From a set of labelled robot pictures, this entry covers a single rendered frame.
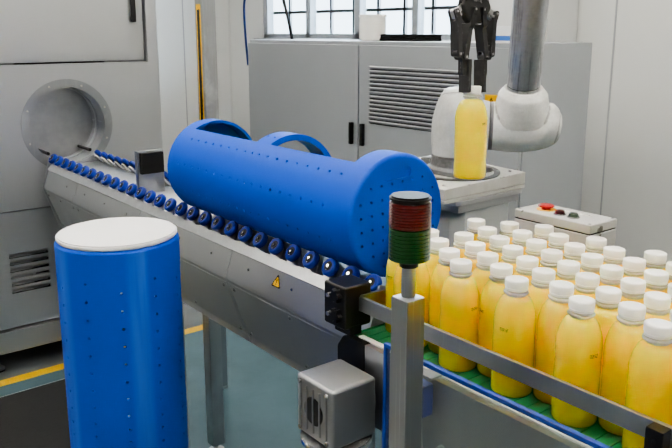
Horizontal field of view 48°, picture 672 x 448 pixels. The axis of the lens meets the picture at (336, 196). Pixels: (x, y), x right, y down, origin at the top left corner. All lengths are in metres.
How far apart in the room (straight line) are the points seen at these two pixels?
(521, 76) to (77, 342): 1.43
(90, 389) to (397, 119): 2.47
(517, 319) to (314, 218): 0.61
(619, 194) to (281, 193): 3.12
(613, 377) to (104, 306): 1.08
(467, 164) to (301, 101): 2.95
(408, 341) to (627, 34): 3.58
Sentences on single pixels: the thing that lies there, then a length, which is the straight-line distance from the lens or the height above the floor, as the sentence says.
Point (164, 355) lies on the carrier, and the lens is 1.85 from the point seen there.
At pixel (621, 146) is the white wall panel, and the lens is 4.63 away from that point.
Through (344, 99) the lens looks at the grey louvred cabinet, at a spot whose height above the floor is 1.13.
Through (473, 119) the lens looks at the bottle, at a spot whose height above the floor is 1.31.
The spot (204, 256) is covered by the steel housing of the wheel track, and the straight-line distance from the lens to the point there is 2.22.
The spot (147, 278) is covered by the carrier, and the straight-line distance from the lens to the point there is 1.76.
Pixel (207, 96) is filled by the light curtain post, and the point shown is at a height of 1.25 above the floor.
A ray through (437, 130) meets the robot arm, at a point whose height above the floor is 1.19.
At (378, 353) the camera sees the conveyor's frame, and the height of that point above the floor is 0.89.
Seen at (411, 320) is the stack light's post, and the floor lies 1.07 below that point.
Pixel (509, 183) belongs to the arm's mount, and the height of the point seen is 1.02.
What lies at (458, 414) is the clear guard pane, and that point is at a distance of 1.30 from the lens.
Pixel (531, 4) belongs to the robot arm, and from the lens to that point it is 2.27.
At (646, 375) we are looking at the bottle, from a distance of 1.16.
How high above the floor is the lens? 1.50
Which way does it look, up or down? 12 degrees down
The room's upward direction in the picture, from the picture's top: straight up
